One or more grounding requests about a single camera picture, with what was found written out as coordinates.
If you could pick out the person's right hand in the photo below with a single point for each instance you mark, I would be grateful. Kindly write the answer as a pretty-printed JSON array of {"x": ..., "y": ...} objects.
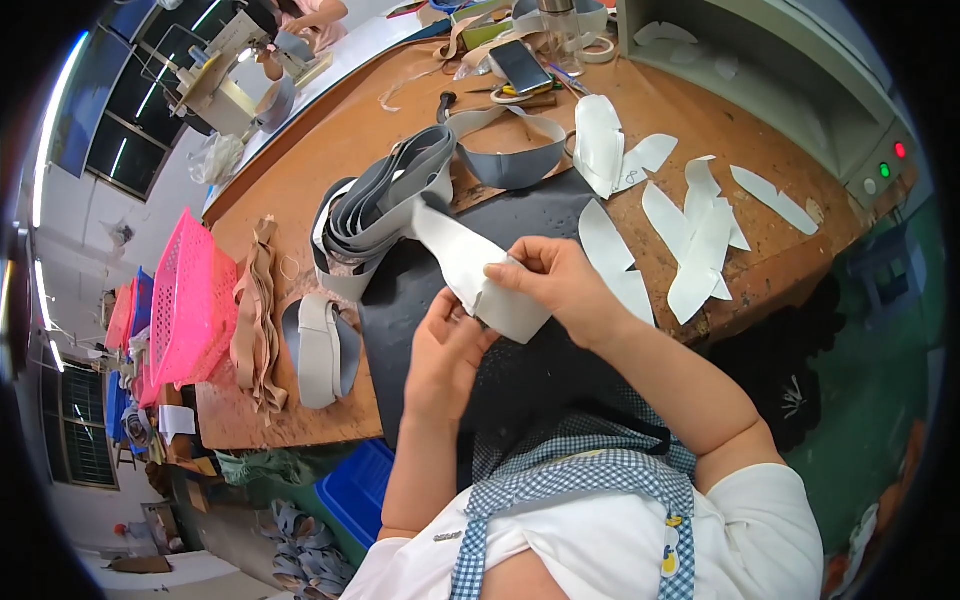
[{"x": 570, "y": 292}]

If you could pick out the person's left hand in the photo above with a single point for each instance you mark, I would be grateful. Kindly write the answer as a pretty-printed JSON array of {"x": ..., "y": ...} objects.
[{"x": 439, "y": 367}]

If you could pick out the white grey shoe piece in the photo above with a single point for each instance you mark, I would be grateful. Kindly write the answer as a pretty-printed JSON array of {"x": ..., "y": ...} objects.
[{"x": 465, "y": 262}]

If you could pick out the black rubber work mat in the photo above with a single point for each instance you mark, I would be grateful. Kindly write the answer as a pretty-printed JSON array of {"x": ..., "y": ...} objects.
[{"x": 405, "y": 322}]

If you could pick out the white shoe lining piece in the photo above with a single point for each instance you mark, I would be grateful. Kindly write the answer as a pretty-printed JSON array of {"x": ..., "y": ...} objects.
[
  {"x": 611, "y": 251},
  {"x": 772, "y": 196},
  {"x": 699, "y": 270},
  {"x": 703, "y": 187},
  {"x": 666, "y": 217}
]

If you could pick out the folded grey white shoe upper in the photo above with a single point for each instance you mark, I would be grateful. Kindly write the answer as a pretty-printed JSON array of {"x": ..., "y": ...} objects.
[{"x": 319, "y": 349}]

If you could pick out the grey looped shoe upper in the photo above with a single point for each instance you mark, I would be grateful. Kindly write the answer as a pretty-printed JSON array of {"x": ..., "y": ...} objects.
[{"x": 517, "y": 169}]

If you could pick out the blue plastic crate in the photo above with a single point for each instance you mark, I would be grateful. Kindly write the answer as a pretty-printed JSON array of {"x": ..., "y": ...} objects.
[{"x": 360, "y": 487}]

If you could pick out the stack of white lining pieces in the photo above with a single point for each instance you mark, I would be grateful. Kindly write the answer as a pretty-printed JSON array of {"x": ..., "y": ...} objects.
[{"x": 598, "y": 142}]

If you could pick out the white lining piece with writing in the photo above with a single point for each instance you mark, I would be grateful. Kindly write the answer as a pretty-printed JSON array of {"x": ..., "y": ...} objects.
[{"x": 646, "y": 154}]

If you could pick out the stack of grey shoe uppers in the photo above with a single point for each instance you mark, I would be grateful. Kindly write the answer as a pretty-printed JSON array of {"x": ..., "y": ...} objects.
[{"x": 375, "y": 210}]

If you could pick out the pile of beige strips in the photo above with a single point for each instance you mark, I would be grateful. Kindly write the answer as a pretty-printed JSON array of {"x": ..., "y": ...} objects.
[{"x": 259, "y": 322}]

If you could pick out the rubber band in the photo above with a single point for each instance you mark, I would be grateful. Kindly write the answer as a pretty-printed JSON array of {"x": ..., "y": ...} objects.
[{"x": 281, "y": 264}]

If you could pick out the pen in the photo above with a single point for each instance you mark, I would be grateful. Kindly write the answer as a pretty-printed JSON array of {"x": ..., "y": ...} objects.
[{"x": 568, "y": 79}]

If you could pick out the black bag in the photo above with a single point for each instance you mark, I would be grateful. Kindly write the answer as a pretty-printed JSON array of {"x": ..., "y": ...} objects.
[{"x": 780, "y": 360}]

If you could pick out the heap of grey shoe pieces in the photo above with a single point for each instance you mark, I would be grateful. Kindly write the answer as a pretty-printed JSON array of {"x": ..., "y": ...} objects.
[{"x": 311, "y": 555}]

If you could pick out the black smartphone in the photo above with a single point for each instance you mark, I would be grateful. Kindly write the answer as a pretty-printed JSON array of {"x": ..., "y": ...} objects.
[{"x": 520, "y": 65}]

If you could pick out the person's body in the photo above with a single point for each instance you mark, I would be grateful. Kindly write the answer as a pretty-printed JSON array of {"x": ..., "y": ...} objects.
[{"x": 600, "y": 540}]

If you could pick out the white tape roll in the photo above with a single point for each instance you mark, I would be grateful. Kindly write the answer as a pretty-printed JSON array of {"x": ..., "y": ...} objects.
[{"x": 600, "y": 56}]

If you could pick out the clear glass jar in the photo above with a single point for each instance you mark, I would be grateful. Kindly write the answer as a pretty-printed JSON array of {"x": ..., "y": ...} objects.
[{"x": 561, "y": 37}]

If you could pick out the pink plastic basket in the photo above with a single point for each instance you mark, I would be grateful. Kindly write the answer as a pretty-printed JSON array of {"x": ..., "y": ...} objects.
[{"x": 187, "y": 307}]

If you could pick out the white paper sheet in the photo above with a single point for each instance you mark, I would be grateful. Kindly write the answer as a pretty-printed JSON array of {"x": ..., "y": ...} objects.
[{"x": 176, "y": 421}]

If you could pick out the blue plastic basket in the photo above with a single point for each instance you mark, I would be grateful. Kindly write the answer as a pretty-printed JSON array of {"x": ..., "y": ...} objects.
[{"x": 142, "y": 300}]

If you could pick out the clear plastic bag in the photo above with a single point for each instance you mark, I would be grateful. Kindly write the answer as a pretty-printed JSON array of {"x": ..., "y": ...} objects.
[{"x": 216, "y": 159}]

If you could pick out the grey machine with buttons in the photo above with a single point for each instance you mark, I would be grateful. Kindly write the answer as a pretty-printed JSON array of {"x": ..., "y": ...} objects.
[{"x": 787, "y": 75}]

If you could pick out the grey shoe upper at machine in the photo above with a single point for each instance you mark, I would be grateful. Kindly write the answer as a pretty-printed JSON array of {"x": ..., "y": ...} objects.
[{"x": 276, "y": 105}]

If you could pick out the blue stool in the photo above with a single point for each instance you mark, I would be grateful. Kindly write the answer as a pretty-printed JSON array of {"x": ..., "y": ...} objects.
[{"x": 889, "y": 262}]

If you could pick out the orange plastic basket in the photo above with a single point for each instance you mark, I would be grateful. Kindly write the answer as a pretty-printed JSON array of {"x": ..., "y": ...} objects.
[{"x": 120, "y": 319}]

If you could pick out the white sewing machine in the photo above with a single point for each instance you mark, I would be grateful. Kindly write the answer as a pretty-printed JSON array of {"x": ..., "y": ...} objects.
[{"x": 217, "y": 82}]

